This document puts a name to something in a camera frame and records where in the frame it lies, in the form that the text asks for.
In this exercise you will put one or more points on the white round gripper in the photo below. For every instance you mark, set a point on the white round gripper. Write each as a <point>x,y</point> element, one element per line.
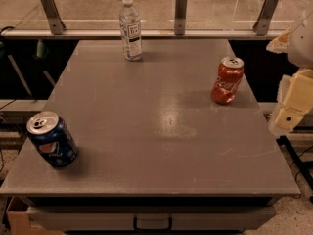
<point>302,46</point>

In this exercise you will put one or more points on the red coke can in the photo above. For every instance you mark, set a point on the red coke can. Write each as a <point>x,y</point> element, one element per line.
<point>229,75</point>

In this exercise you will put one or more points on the blue pepsi can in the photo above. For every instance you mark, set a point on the blue pepsi can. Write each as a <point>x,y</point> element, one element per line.
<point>48,133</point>

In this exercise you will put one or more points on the black stand leg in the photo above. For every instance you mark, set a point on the black stand leg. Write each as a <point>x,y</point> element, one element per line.
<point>305,167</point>

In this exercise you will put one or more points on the clear plastic water bottle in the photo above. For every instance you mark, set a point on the clear plastic water bottle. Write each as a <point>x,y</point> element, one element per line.
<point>130,29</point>

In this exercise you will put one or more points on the grey table drawer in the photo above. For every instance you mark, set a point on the grey table drawer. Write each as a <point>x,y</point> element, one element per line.
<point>121,218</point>

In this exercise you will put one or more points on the cardboard box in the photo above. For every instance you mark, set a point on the cardboard box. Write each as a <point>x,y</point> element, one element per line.
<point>20,223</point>

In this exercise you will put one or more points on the right metal rail bracket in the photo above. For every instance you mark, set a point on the right metal rail bracket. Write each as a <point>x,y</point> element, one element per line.
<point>262,24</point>

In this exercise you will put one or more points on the metal rail bracket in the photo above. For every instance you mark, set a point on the metal rail bracket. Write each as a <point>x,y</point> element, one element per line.
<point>262,24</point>
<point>56,25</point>
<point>180,17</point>

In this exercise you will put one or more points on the middle metal rail bracket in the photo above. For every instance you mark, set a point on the middle metal rail bracket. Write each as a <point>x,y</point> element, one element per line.
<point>180,17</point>

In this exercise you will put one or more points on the black drawer handle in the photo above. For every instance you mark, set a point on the black drawer handle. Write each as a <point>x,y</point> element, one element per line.
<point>152,223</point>

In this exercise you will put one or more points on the left metal rail bracket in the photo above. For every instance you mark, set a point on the left metal rail bracket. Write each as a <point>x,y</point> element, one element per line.
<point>56,25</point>

